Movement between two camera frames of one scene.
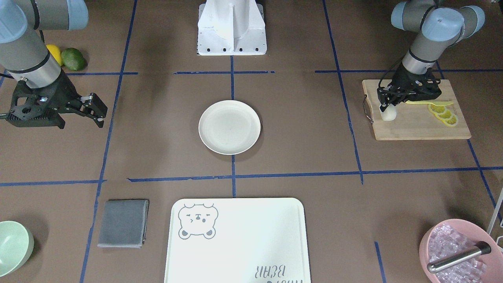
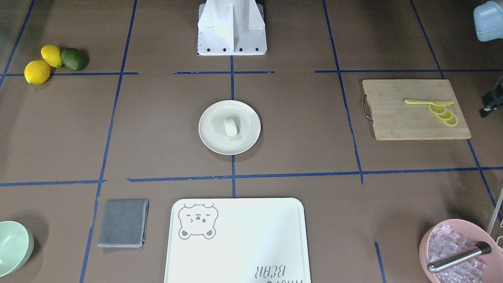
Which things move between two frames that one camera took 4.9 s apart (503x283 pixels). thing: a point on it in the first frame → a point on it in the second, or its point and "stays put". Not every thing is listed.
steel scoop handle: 481,247 stays put
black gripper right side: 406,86 → 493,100
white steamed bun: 389,113 → 232,126
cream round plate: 229,127 stays put
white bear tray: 238,240 stays put
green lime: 73,59 stays put
